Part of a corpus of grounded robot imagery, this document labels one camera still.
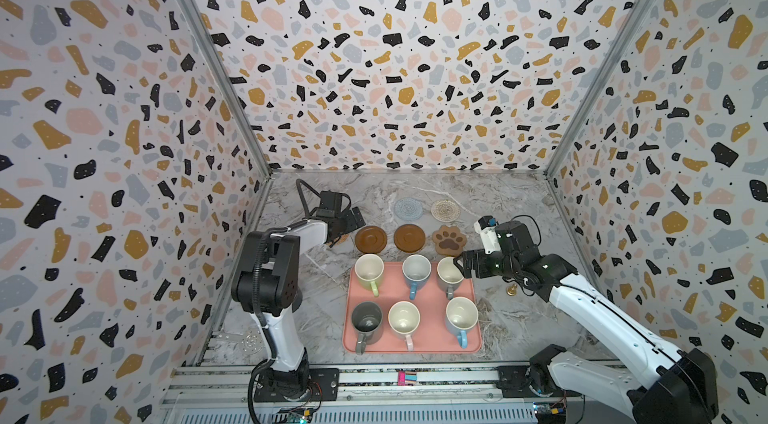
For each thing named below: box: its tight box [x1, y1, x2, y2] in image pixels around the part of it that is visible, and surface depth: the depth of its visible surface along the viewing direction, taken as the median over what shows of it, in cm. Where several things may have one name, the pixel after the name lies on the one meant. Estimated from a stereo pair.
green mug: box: [354, 253, 385, 297], surface depth 87 cm
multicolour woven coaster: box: [431, 199, 461, 223], surface depth 112 cm
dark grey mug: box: [351, 301, 383, 355], surface depth 77 cm
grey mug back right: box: [436, 256, 465, 300], surface depth 85 cm
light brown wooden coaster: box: [393, 223, 426, 253], surface depth 104 cm
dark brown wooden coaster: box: [355, 225, 387, 254], surface depth 103 cm
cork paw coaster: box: [432, 225, 467, 257], surface depth 105 cm
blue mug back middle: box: [402, 254, 432, 300], surface depth 87 cm
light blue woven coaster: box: [394, 197, 424, 221], surface depth 112 cm
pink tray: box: [343, 262, 482, 353], surface depth 86 cm
